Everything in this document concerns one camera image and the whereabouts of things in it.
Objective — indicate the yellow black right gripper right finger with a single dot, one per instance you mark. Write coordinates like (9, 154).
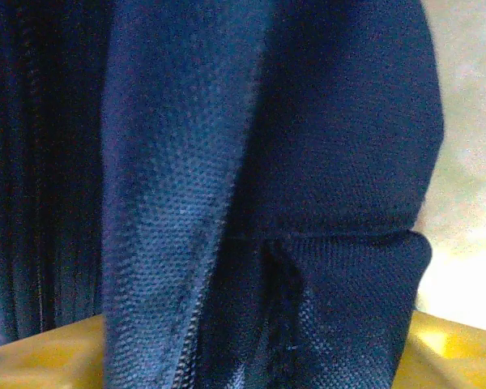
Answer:
(457, 360)

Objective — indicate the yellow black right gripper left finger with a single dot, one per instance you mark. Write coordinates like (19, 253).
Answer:
(40, 360)

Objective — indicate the navy blue backpack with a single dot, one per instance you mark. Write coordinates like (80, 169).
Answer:
(227, 162)

